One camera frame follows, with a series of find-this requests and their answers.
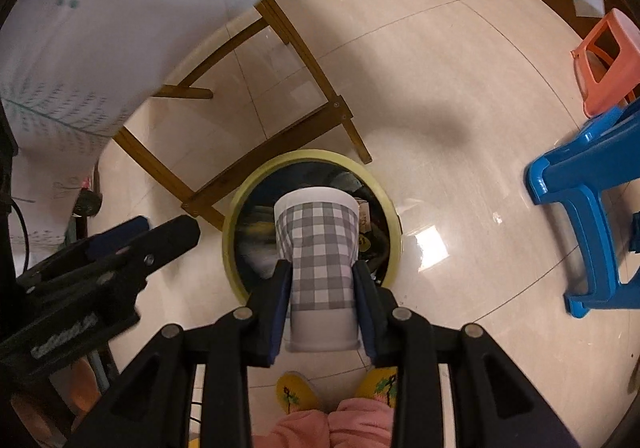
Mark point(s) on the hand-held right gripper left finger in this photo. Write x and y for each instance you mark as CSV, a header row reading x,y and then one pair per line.
x,y
277,318

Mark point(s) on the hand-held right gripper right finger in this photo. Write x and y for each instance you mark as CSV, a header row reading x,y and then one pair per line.
x,y
367,318

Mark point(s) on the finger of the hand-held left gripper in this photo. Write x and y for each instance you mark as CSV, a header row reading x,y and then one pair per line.
x,y
115,235
165,243

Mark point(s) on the grey checked paper cup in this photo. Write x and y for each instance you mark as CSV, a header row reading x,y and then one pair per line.
x,y
320,248

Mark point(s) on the yellow rimmed trash bin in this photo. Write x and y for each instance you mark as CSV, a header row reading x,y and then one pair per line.
x,y
260,208

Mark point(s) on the yellow slipper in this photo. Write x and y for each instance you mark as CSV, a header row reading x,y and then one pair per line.
x,y
377,385
295,390

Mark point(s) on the person's right leg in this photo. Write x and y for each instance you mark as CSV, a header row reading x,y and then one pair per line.
x,y
360,423

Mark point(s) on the tree printed tablecloth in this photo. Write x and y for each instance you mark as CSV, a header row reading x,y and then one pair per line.
x,y
75,53

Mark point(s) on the blue plastic stool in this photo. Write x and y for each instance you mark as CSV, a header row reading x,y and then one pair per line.
x,y
590,168

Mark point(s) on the pink plastic stool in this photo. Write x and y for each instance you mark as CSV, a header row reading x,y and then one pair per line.
x,y
617,33

